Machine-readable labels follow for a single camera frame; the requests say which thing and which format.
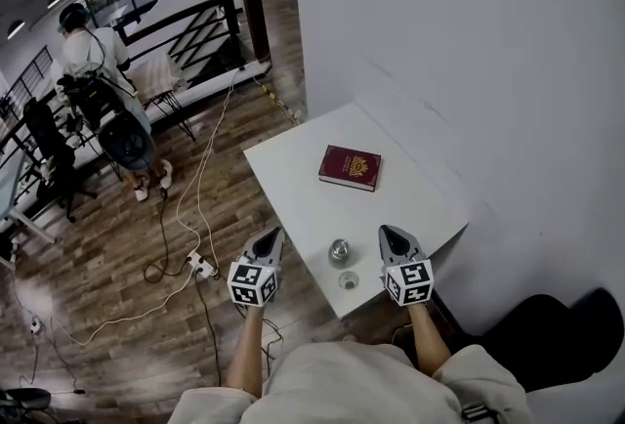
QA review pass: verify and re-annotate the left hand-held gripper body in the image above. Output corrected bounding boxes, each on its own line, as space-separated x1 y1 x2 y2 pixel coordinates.
227 249 284 309

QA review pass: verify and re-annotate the dark wooden post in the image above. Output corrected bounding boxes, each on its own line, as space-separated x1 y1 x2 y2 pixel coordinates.
240 0 272 64

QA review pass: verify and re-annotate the black strap buckle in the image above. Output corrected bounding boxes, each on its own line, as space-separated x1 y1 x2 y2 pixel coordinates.
460 402 502 424

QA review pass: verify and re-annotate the black fabric seat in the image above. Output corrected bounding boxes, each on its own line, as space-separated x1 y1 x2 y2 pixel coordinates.
456 286 625 395

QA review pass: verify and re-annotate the black device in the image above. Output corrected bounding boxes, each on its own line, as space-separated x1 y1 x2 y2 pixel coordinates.
0 387 53 424

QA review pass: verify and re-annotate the long white cable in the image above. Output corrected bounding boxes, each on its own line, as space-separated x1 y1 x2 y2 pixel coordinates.
51 0 272 348

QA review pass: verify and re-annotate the person's right forearm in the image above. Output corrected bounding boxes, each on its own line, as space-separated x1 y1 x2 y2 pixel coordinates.
405 302 453 375

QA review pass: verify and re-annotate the steel travel cup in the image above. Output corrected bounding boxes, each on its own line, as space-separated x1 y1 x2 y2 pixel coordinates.
327 238 353 271

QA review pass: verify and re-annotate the person's beige shirt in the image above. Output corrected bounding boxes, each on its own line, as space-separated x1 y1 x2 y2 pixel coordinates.
167 341 534 424

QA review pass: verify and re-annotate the red hardcover book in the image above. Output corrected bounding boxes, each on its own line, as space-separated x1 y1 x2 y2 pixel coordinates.
317 144 383 193

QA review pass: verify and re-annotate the white desk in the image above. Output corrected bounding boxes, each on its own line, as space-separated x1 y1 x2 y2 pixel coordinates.
0 150 58 245

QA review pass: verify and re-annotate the black floor cable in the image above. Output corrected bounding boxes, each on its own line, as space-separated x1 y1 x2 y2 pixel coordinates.
143 187 224 387

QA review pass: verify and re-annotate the person's left forearm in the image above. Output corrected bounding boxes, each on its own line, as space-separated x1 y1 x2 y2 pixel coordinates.
225 303 268 400

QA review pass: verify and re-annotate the black backpack rig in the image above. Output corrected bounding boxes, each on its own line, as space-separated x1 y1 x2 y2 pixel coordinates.
56 71 124 131

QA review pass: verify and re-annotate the black round bag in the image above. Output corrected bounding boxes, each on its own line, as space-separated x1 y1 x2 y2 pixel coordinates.
97 110 156 172

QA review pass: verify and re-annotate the small cloth-covered side table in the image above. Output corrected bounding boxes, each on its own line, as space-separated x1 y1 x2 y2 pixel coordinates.
127 51 197 143

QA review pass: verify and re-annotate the black office chair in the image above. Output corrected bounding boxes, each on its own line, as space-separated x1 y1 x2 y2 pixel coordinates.
21 96 99 225

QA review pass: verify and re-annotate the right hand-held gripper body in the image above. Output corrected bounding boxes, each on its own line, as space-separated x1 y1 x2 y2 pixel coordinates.
380 249 436 308

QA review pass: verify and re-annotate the white power strip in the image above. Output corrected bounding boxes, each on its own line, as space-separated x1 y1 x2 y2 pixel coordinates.
186 250 220 280

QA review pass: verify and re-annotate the yellow black floor strip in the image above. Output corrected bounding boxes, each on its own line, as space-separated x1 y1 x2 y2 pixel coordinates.
260 81 300 126

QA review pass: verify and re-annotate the black metal railing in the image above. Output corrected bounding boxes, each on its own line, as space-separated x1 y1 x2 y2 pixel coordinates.
0 0 250 159

